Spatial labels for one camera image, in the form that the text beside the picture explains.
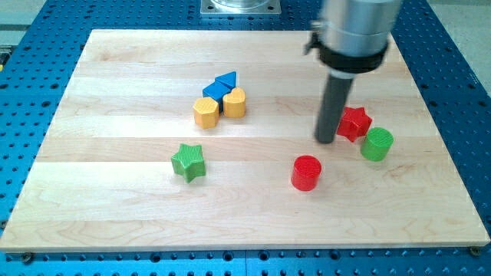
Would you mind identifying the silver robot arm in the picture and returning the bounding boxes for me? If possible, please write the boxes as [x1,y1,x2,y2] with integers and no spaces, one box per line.
[304,0,402,144]

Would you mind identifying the red star block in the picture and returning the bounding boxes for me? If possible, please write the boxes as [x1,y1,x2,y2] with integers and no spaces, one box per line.
[336,107,372,142]

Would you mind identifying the green star block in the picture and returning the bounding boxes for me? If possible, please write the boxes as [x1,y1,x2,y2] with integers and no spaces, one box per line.
[171,143,206,183]

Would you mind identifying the blue triangle block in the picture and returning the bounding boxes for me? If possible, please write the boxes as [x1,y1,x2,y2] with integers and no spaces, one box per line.
[215,71,237,89]

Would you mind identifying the blue perforated table plate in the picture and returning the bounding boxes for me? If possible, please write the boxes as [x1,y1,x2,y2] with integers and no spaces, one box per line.
[1,1,490,275]

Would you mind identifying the light wooden board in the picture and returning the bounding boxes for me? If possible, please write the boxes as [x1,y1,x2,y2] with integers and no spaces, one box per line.
[1,29,489,252]

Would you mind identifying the blue cube block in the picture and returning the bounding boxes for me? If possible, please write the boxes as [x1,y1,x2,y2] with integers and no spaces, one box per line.
[202,81,232,113]

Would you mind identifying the yellow hexagon block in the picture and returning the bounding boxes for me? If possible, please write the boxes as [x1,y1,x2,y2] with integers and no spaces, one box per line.
[193,97,219,129]

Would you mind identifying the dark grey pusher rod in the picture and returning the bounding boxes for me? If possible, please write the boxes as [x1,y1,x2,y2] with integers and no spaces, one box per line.
[315,72,354,144]

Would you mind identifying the red cylinder block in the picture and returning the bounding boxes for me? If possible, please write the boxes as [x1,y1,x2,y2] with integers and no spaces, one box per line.
[291,155,322,192]

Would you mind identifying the yellow heart block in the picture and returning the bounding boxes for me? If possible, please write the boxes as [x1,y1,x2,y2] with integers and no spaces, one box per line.
[222,87,246,118]

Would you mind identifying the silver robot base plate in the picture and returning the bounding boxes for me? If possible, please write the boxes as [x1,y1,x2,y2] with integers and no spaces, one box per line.
[200,0,282,15]

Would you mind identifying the green cylinder block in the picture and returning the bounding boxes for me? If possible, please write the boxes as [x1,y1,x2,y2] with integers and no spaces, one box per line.
[361,127,394,162]

